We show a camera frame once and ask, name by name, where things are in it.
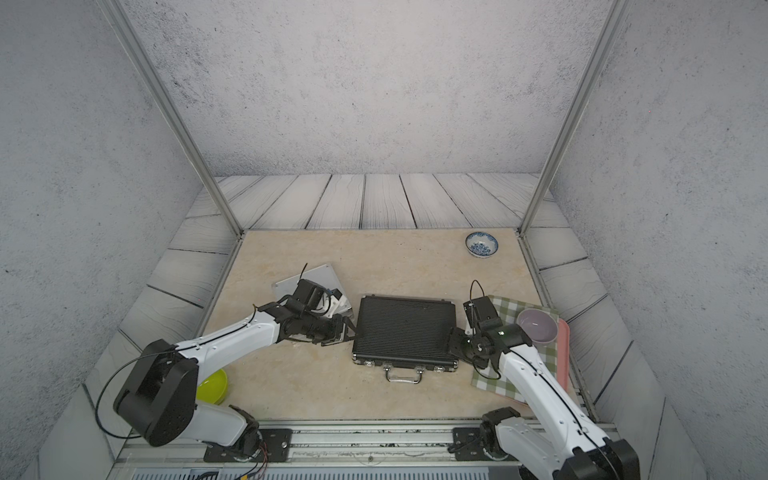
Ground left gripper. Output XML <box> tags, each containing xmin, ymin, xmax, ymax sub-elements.
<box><xmin>301</xmin><ymin>313</ymin><xmax>364</xmax><ymax>346</ymax></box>

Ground black poker case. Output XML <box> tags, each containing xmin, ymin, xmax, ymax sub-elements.
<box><xmin>352</xmin><ymin>295</ymin><xmax>458</xmax><ymax>385</ymax></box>

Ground silver aluminium poker case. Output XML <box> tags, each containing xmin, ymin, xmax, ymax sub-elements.
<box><xmin>272</xmin><ymin>264</ymin><xmax>354</xmax><ymax>318</ymax></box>

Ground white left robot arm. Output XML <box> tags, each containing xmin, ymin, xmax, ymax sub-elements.
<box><xmin>113</xmin><ymin>279</ymin><xmax>356</xmax><ymax>461</ymax></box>

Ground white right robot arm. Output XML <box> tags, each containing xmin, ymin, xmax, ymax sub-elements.
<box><xmin>449</xmin><ymin>296</ymin><xmax>641</xmax><ymax>479</ymax></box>

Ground green white checkered cloth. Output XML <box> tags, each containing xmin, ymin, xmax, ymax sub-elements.
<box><xmin>470</xmin><ymin>295</ymin><xmax>559</xmax><ymax>403</ymax></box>

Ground purple bowl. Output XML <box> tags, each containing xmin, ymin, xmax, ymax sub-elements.
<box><xmin>515</xmin><ymin>308</ymin><xmax>559</xmax><ymax>345</ymax></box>

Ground pink tray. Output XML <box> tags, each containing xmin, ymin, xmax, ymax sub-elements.
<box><xmin>556</xmin><ymin>319</ymin><xmax>570</xmax><ymax>390</ymax></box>

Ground blue white porcelain bowl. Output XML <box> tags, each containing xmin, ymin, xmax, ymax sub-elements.
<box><xmin>465</xmin><ymin>231</ymin><xmax>499</xmax><ymax>259</ymax></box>

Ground lime green plate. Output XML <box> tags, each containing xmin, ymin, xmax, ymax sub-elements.
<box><xmin>196</xmin><ymin>369</ymin><xmax>229</xmax><ymax>405</ymax></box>

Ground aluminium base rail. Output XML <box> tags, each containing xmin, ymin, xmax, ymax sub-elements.
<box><xmin>108</xmin><ymin>419</ymin><xmax>521</xmax><ymax>479</ymax></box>

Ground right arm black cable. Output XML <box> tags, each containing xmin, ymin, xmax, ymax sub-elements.
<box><xmin>467</xmin><ymin>279</ymin><xmax>625</xmax><ymax>480</ymax></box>

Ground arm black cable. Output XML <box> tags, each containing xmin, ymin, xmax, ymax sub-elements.
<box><xmin>467</xmin><ymin>279</ymin><xmax>625</xmax><ymax>480</ymax></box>
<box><xmin>94</xmin><ymin>262</ymin><xmax>310</xmax><ymax>440</ymax></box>

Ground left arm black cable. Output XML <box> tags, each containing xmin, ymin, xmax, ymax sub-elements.
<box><xmin>94</xmin><ymin>262</ymin><xmax>310</xmax><ymax>440</ymax></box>

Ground right aluminium corner post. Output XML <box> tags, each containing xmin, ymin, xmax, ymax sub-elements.
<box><xmin>518</xmin><ymin>0</ymin><xmax>630</xmax><ymax>237</ymax></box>

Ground aluminium corner post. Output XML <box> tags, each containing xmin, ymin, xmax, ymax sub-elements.
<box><xmin>518</xmin><ymin>0</ymin><xmax>630</xmax><ymax>237</ymax></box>
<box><xmin>98</xmin><ymin>0</ymin><xmax>245</xmax><ymax>240</ymax></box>

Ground left aluminium corner post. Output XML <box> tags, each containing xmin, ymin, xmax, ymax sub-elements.
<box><xmin>98</xmin><ymin>0</ymin><xmax>245</xmax><ymax>240</ymax></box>

